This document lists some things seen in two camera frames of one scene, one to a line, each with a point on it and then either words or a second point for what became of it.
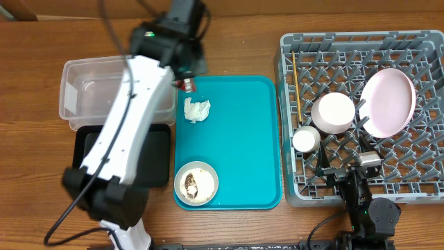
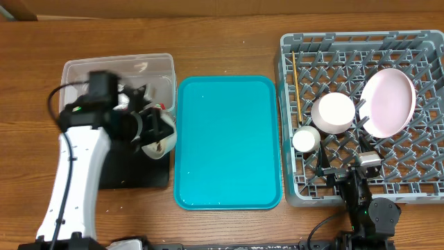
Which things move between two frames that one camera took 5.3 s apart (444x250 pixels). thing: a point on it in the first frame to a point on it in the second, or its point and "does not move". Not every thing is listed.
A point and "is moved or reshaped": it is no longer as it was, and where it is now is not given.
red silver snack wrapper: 187,85 is moved or reshaped
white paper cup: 306,139 does not move
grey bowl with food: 196,183 to 162,146
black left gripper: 197,64 to 155,123
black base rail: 358,242 does not move
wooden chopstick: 297,89 does not move
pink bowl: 332,113 does not move
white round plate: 387,101 does not move
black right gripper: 336,174 does not move
